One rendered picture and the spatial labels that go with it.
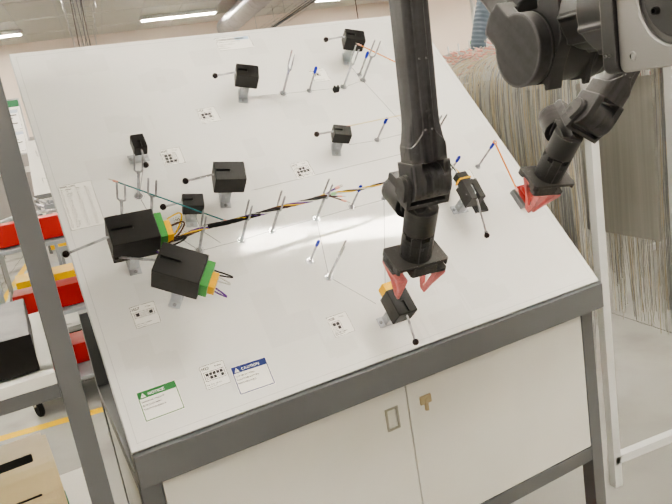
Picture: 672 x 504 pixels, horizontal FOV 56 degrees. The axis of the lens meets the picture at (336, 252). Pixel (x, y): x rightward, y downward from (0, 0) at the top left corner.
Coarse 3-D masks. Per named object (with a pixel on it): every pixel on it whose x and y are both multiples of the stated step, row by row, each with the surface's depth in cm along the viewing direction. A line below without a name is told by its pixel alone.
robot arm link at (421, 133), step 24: (408, 0) 94; (408, 24) 95; (408, 48) 96; (432, 48) 97; (408, 72) 97; (432, 72) 98; (408, 96) 99; (432, 96) 99; (408, 120) 100; (432, 120) 99; (408, 144) 101; (432, 144) 100; (408, 168) 102; (432, 168) 102; (432, 192) 103
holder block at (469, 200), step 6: (462, 180) 157; (468, 180) 157; (474, 180) 158; (462, 186) 157; (468, 186) 156; (474, 186) 157; (480, 186) 157; (462, 192) 157; (468, 192) 155; (474, 192) 155; (480, 192) 156; (462, 198) 158; (468, 198) 155; (474, 198) 155; (480, 198) 156; (468, 204) 156; (474, 204) 158
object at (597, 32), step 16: (576, 0) 59; (592, 0) 57; (608, 0) 55; (560, 16) 62; (576, 16) 59; (592, 16) 58; (608, 16) 56; (576, 32) 61; (592, 32) 59; (608, 32) 56; (592, 48) 63; (608, 48) 56; (608, 64) 57
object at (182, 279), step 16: (112, 256) 121; (160, 256) 119; (176, 256) 119; (192, 256) 120; (208, 256) 121; (160, 272) 117; (176, 272) 118; (192, 272) 118; (160, 288) 122; (176, 288) 120; (192, 288) 119; (176, 304) 130
